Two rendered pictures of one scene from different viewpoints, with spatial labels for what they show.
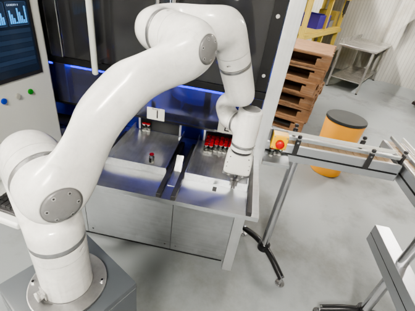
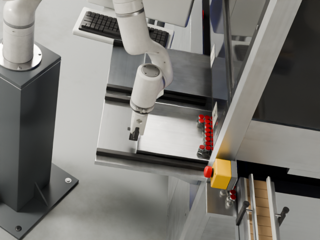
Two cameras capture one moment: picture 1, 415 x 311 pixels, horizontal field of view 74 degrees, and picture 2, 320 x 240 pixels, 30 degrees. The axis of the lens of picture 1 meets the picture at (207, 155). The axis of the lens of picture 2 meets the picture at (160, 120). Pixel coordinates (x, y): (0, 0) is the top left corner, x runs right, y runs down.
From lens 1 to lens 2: 1.92 m
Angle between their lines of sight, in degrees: 59
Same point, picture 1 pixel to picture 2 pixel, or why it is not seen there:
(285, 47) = (248, 64)
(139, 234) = not seen: hidden behind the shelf
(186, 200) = (106, 107)
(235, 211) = (101, 143)
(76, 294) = (6, 55)
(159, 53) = not seen: outside the picture
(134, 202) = not seen: hidden behind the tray
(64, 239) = (6, 15)
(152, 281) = (127, 211)
